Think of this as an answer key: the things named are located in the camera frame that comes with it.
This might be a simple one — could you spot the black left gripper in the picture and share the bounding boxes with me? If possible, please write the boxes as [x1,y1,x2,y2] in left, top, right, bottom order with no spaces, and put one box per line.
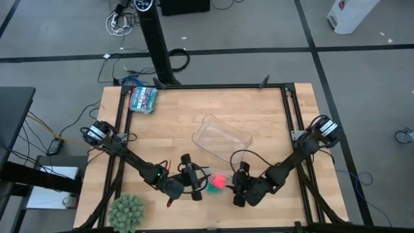
[177,154,211,202]

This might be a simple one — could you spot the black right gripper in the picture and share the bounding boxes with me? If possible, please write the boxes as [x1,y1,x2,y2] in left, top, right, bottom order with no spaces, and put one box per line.
[225,161,257,208]

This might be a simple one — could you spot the pink elastic bandage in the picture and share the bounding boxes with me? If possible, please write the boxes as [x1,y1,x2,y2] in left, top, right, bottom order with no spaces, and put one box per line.
[210,173,227,190]

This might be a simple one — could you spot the clear plastic bin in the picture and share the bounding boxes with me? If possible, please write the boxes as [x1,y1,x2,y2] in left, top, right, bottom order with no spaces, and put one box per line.
[191,113,254,164]

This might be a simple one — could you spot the green artificial plant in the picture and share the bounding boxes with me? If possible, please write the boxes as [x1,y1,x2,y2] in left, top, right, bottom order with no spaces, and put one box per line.
[107,193,146,233]

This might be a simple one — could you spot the teal wipes pack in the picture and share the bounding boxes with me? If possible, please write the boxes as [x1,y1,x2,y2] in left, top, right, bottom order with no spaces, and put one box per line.
[128,86,159,115]

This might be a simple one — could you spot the black tower fan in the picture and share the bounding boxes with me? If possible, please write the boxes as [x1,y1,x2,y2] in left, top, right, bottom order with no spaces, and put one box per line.
[133,0,181,87]

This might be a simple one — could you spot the white box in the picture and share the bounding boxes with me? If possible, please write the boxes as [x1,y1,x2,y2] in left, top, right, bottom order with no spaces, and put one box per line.
[25,165,80,210]

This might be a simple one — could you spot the black power adapter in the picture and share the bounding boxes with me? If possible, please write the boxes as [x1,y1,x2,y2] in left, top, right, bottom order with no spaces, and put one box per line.
[46,138,65,157]

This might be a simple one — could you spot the black box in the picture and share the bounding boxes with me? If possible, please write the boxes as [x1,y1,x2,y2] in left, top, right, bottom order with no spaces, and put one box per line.
[159,0,212,17]

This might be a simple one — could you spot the grey caster wheel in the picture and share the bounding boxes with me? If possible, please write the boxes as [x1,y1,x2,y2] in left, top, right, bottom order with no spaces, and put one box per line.
[394,126,414,145]

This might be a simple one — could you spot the black desk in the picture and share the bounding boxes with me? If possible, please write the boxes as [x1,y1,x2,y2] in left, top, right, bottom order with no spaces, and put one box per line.
[0,86,37,171]

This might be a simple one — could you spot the white air purifier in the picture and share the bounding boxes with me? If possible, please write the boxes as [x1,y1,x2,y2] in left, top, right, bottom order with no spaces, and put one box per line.
[326,0,381,36]

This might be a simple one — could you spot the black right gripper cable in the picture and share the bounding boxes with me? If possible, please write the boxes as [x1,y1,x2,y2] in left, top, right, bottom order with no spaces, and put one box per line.
[229,149,272,173]

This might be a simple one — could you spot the black frame bracket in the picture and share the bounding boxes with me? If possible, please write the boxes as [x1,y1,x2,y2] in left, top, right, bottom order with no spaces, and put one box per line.
[258,74,271,89]
[152,76,168,90]

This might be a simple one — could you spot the coiled black cable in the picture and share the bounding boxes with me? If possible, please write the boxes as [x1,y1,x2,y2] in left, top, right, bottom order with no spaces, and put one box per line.
[168,48,191,73]

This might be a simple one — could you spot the blue cable bundle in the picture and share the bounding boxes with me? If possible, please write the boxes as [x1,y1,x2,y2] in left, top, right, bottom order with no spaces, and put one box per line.
[120,75,144,87]

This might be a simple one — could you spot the thin blue floor cable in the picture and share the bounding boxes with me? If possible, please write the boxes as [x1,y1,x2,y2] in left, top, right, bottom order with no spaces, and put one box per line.
[335,170,394,228]

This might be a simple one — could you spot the white cable bundle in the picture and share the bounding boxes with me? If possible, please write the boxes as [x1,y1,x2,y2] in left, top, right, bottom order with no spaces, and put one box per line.
[105,10,134,38]

